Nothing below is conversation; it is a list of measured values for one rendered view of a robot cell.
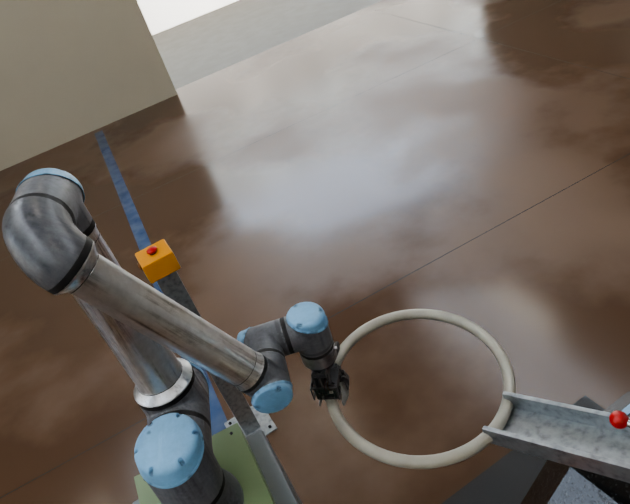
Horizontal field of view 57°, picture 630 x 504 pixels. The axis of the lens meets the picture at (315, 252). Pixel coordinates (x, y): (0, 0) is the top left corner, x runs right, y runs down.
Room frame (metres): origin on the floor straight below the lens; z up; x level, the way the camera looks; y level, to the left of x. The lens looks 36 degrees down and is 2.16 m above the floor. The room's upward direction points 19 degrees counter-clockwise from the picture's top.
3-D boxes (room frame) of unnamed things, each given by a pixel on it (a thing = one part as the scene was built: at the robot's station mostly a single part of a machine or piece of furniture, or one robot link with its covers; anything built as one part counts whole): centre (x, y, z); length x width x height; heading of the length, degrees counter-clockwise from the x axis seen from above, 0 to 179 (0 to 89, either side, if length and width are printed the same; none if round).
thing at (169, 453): (0.85, 0.44, 1.11); 0.17 x 0.15 x 0.18; 1
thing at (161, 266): (1.79, 0.56, 0.54); 0.20 x 0.20 x 1.09; 18
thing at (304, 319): (1.02, 0.07, 1.20); 0.10 x 0.09 x 0.12; 91
